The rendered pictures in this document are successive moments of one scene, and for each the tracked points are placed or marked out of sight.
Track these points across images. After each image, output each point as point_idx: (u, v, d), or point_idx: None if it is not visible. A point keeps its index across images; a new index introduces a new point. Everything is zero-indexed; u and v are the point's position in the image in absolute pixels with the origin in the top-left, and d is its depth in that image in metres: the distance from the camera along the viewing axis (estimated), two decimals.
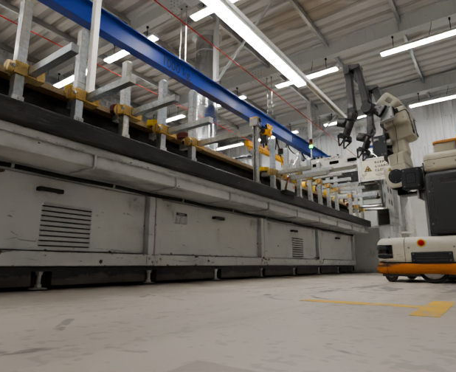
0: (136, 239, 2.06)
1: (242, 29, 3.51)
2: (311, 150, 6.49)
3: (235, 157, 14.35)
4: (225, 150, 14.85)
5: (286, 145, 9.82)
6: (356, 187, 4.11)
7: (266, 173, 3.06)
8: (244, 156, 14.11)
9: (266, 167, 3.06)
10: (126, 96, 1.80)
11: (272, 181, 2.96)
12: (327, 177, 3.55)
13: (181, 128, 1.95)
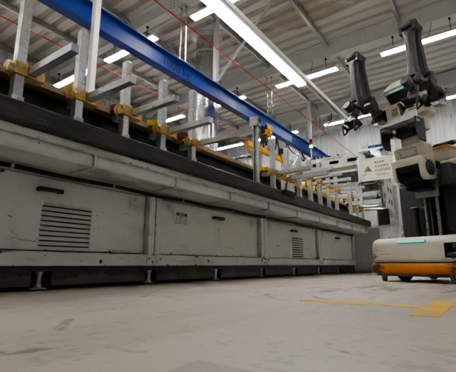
0: (136, 239, 2.06)
1: (242, 29, 3.51)
2: (311, 150, 6.49)
3: (235, 157, 14.35)
4: (225, 150, 14.85)
5: (286, 145, 9.82)
6: (356, 187, 4.11)
7: (266, 173, 3.06)
8: (244, 156, 14.11)
9: (266, 167, 3.06)
10: (126, 96, 1.80)
11: (272, 181, 2.96)
12: (327, 177, 3.55)
13: (181, 128, 1.95)
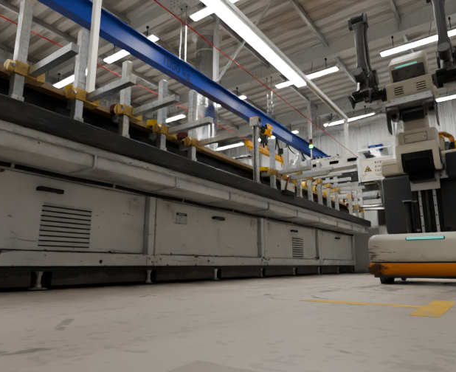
0: (136, 239, 2.06)
1: (242, 29, 3.51)
2: (311, 150, 6.49)
3: (235, 157, 14.35)
4: (225, 150, 14.85)
5: (286, 145, 9.82)
6: (356, 187, 4.11)
7: (266, 173, 3.06)
8: (244, 156, 14.11)
9: (266, 167, 3.06)
10: (126, 96, 1.80)
11: (272, 181, 2.96)
12: (327, 177, 3.55)
13: (181, 128, 1.95)
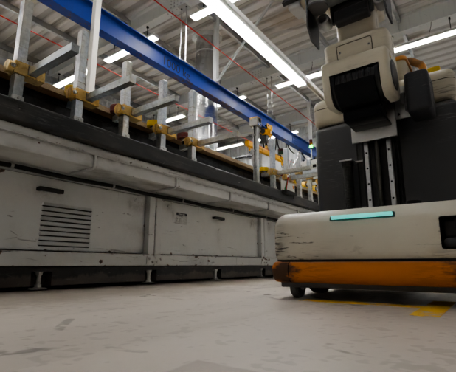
0: (136, 239, 2.06)
1: (242, 29, 3.51)
2: (311, 150, 6.49)
3: (235, 157, 14.35)
4: (225, 150, 14.85)
5: (286, 145, 9.82)
6: None
7: (266, 173, 3.06)
8: (244, 156, 14.11)
9: (266, 167, 3.06)
10: (126, 96, 1.80)
11: (272, 181, 2.96)
12: None
13: (181, 128, 1.95)
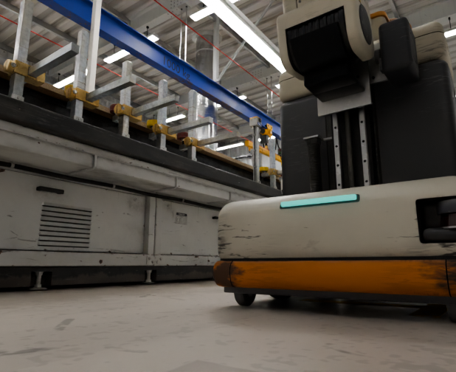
0: (136, 239, 2.06)
1: (242, 29, 3.51)
2: None
3: (235, 157, 14.35)
4: (225, 150, 14.85)
5: None
6: None
7: (266, 173, 3.06)
8: (244, 156, 14.11)
9: (266, 167, 3.06)
10: (126, 96, 1.80)
11: (272, 181, 2.96)
12: None
13: (181, 128, 1.95)
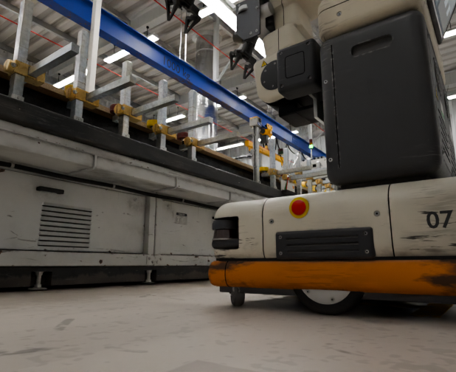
0: (136, 239, 2.06)
1: None
2: (311, 150, 6.49)
3: (235, 157, 14.35)
4: (225, 150, 14.85)
5: (286, 145, 9.82)
6: None
7: (266, 173, 3.06)
8: (244, 156, 14.11)
9: (266, 167, 3.06)
10: (126, 96, 1.80)
11: (272, 181, 2.96)
12: (327, 177, 3.55)
13: (181, 128, 1.95)
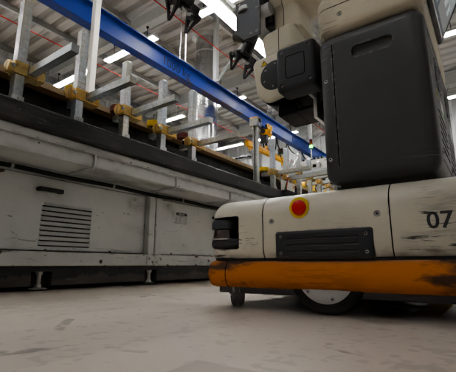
0: (136, 239, 2.06)
1: None
2: (311, 150, 6.49)
3: (235, 157, 14.35)
4: (225, 150, 14.85)
5: (286, 145, 9.82)
6: None
7: (266, 173, 3.06)
8: (244, 156, 14.11)
9: (266, 167, 3.06)
10: (126, 96, 1.80)
11: (272, 181, 2.96)
12: (327, 177, 3.55)
13: (181, 128, 1.95)
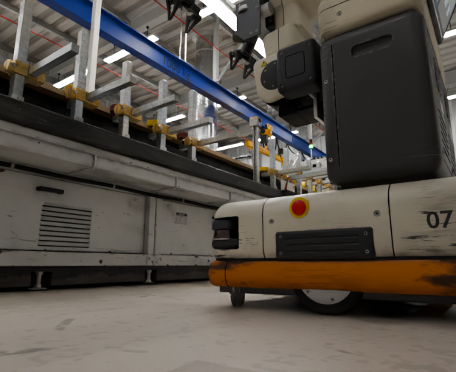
0: (136, 239, 2.06)
1: None
2: (311, 150, 6.49)
3: (235, 157, 14.35)
4: (225, 150, 14.85)
5: (286, 145, 9.82)
6: None
7: (266, 173, 3.06)
8: (244, 156, 14.11)
9: (266, 167, 3.06)
10: (126, 96, 1.80)
11: (272, 181, 2.96)
12: (327, 177, 3.55)
13: (181, 128, 1.95)
